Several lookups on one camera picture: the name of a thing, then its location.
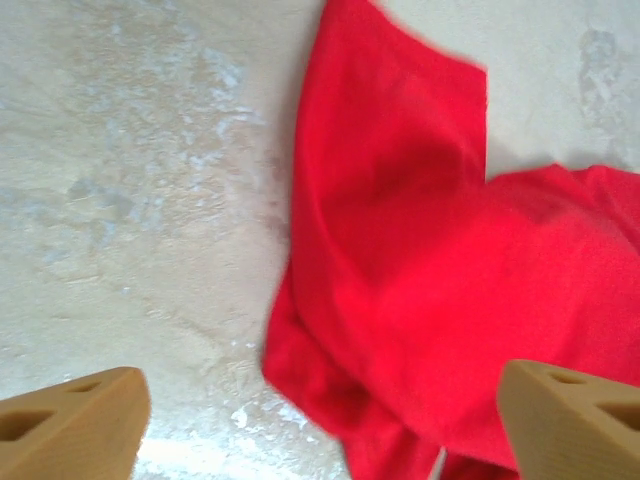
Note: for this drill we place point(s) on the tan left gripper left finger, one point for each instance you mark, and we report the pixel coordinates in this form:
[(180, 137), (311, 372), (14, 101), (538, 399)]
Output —
[(65, 435)]

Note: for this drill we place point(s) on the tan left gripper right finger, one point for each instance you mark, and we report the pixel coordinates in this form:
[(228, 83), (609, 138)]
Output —
[(575, 430)]

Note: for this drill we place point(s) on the red t-shirt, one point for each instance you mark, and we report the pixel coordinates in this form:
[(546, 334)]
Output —
[(425, 260)]

